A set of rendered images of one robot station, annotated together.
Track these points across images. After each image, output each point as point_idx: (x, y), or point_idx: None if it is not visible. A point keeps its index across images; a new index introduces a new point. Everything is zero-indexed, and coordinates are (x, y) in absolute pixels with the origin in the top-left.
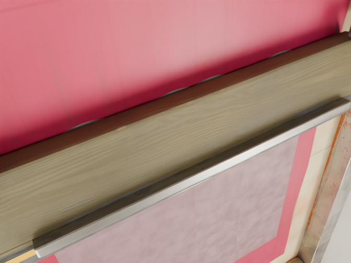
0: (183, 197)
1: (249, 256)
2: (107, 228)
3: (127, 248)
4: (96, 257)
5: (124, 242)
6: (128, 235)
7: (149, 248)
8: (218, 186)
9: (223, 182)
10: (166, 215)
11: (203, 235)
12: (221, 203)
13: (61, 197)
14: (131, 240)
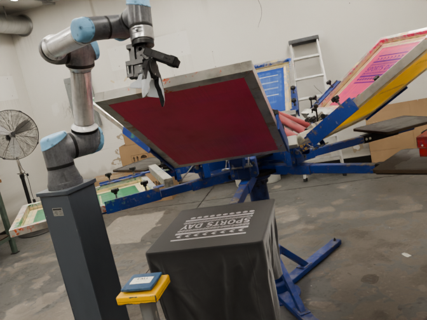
0: (203, 132)
1: (213, 101)
2: (182, 136)
3: (181, 131)
4: (174, 134)
5: (182, 133)
6: (184, 133)
7: (185, 128)
8: (213, 129)
9: (215, 129)
10: (196, 131)
11: (201, 121)
12: (212, 125)
13: None
14: (183, 132)
